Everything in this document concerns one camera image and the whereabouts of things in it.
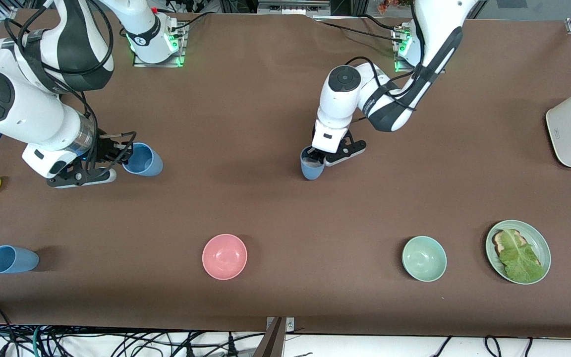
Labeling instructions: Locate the grey power strip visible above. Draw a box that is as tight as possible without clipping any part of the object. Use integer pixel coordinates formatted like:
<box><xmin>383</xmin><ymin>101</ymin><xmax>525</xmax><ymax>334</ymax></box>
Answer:
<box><xmin>257</xmin><ymin>0</ymin><xmax>331</xmax><ymax>16</ymax></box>

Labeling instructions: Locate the toast slice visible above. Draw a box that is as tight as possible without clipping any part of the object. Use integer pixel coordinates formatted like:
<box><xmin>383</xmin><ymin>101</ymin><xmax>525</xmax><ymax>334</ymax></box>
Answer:
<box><xmin>492</xmin><ymin>229</ymin><xmax>540</xmax><ymax>263</ymax></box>

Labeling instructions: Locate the green lettuce leaf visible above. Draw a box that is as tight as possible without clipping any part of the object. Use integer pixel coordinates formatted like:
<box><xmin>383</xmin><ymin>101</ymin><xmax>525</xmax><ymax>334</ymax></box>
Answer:
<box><xmin>499</xmin><ymin>230</ymin><xmax>546</xmax><ymax>284</ymax></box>

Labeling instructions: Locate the black cable on table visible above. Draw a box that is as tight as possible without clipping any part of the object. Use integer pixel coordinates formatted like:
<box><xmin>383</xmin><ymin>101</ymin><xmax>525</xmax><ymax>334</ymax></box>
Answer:
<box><xmin>171</xmin><ymin>11</ymin><xmax>217</xmax><ymax>33</ymax></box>
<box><xmin>313</xmin><ymin>14</ymin><xmax>407</xmax><ymax>45</ymax></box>

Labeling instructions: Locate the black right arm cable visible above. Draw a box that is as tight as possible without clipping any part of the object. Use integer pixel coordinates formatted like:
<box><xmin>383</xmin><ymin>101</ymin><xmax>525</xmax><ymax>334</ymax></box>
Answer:
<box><xmin>4</xmin><ymin>0</ymin><xmax>137</xmax><ymax>164</ymax></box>

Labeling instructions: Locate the metal table edge bracket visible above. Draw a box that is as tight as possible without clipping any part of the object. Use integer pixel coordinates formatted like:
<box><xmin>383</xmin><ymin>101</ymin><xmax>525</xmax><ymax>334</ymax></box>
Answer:
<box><xmin>266</xmin><ymin>317</ymin><xmax>295</xmax><ymax>333</ymax></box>

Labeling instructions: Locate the blue cup holding tissue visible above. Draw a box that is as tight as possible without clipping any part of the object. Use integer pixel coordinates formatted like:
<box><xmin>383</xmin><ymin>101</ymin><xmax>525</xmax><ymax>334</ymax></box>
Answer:
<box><xmin>300</xmin><ymin>146</ymin><xmax>326</xmax><ymax>181</ymax></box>

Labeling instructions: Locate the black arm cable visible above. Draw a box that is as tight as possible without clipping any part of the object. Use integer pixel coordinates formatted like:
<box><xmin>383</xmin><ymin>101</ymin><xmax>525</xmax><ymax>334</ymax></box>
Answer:
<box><xmin>345</xmin><ymin>0</ymin><xmax>432</xmax><ymax>122</ymax></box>
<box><xmin>4</xmin><ymin>0</ymin><xmax>137</xmax><ymax>164</ymax></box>

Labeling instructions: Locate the dark metal bar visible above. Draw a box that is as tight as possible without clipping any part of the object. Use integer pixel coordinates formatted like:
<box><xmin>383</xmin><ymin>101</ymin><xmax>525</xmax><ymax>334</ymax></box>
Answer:
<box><xmin>252</xmin><ymin>317</ymin><xmax>284</xmax><ymax>357</ymax></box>

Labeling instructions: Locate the mint green bowl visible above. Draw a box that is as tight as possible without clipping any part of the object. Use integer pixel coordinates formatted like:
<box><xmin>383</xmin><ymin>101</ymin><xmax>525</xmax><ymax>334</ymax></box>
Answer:
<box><xmin>402</xmin><ymin>236</ymin><xmax>448</xmax><ymax>282</ymax></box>

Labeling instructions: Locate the mint green plate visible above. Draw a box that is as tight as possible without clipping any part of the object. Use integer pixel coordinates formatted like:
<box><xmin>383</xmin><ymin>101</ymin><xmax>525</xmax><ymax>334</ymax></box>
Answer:
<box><xmin>485</xmin><ymin>220</ymin><xmax>552</xmax><ymax>285</ymax></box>

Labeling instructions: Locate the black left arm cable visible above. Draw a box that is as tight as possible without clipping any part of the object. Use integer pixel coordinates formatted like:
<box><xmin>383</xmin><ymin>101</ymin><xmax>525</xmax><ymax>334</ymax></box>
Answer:
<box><xmin>345</xmin><ymin>0</ymin><xmax>432</xmax><ymax>122</ymax></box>

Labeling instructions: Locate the pink bowl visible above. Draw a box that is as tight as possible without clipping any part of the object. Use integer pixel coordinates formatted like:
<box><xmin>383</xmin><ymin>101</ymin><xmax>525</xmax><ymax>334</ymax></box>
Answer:
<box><xmin>202</xmin><ymin>234</ymin><xmax>248</xmax><ymax>281</ymax></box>

